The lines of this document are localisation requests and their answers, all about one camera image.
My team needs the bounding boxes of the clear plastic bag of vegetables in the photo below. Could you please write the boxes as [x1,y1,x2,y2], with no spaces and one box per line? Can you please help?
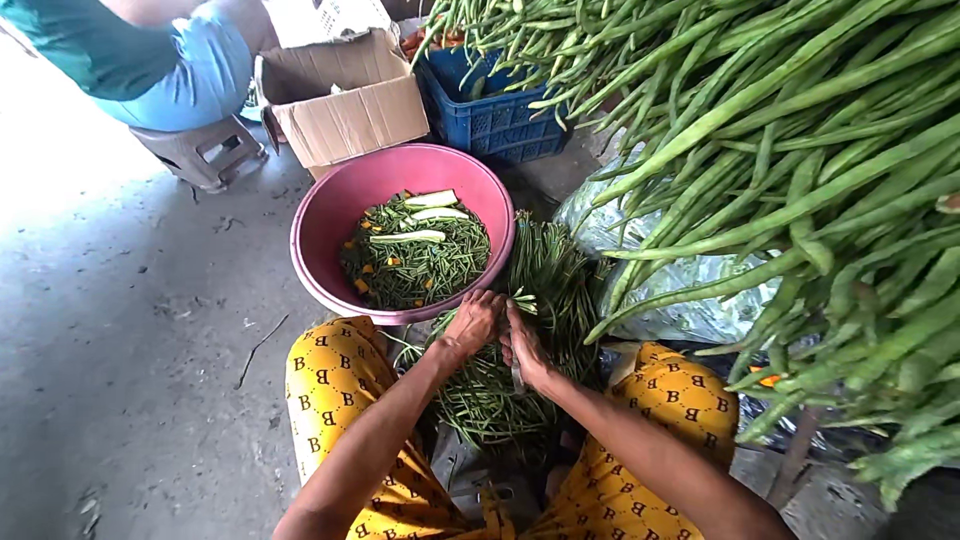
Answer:
[553,142,785,346]

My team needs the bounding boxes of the white perforated basket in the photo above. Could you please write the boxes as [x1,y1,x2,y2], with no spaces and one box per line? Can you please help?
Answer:
[316,0,394,41]

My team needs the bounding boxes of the person's left hand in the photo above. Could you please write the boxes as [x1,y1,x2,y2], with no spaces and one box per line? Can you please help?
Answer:
[440,288,509,361]

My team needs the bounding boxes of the pile of cut green beans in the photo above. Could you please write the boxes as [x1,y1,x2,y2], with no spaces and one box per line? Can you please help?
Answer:
[339,190,492,312]

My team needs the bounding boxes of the brown cardboard box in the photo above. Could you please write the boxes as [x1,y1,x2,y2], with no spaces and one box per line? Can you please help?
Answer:
[253,27,432,182]

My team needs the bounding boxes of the person's legs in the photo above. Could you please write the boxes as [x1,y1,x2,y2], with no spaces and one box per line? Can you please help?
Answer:
[285,315,741,540]

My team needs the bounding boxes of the pink plastic basin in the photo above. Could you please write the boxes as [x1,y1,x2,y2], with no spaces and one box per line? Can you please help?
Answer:
[289,143,516,327]

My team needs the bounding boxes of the person's left forearm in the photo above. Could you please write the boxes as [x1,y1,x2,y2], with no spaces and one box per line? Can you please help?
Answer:
[272,337,468,540]

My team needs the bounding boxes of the group of orange vegetable cubes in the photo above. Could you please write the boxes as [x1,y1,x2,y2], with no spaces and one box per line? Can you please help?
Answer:
[342,198,436,309]

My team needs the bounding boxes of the blue plastic crate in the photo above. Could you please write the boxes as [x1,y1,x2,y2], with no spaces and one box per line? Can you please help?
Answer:
[414,46,570,165]

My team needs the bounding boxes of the heap of large green beans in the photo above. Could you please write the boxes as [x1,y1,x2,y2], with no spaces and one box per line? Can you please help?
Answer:
[412,0,960,514]

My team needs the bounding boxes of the pile of thin dark beans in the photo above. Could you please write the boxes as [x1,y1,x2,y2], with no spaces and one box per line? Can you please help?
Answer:
[386,210,612,455]

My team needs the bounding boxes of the person's right hand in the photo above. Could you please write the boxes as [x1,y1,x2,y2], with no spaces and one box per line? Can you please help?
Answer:
[499,298,558,391]

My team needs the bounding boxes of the brown wooden stick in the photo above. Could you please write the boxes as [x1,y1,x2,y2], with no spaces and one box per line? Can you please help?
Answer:
[766,405,825,513]

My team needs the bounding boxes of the grey plastic stool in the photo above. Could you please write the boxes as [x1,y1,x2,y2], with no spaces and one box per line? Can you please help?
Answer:
[128,114,269,195]

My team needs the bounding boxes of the pile of reddish vegetables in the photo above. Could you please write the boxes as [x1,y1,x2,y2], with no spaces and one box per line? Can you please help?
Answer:
[399,25,468,63]

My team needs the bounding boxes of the person's right forearm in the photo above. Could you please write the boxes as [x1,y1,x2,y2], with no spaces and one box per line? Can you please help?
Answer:
[534,366,800,540]

